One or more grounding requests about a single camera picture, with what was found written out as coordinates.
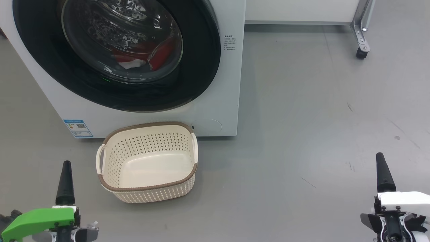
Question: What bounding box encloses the cream perforated laundry basket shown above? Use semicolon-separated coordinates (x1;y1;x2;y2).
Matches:
96;122;199;204

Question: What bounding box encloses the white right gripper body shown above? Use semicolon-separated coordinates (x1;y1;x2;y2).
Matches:
360;191;430;242

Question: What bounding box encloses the blue energy label sticker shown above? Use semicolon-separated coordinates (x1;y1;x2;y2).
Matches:
63;119;94;138

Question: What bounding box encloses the stainless steel perforated drum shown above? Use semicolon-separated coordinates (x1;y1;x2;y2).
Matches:
62;0;183;83

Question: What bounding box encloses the white partition panel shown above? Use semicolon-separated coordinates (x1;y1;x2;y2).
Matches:
245;0;361;26

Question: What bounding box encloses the red and white sports garment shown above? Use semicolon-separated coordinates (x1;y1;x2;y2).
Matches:
111;36;176;71

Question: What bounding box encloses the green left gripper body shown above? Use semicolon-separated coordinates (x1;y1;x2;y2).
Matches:
0;206;99;242

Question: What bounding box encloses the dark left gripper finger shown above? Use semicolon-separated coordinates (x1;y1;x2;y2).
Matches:
55;161;75;206

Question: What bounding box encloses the black round washer door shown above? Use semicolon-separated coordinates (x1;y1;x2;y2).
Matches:
12;0;221;113

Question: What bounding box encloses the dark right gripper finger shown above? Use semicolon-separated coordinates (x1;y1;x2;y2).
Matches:
376;152;397;193

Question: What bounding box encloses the metal panel leg with caster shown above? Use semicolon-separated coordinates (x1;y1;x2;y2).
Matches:
350;0;375;60

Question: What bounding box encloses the white front-load washing machine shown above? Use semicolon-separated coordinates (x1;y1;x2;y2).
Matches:
0;0;246;139

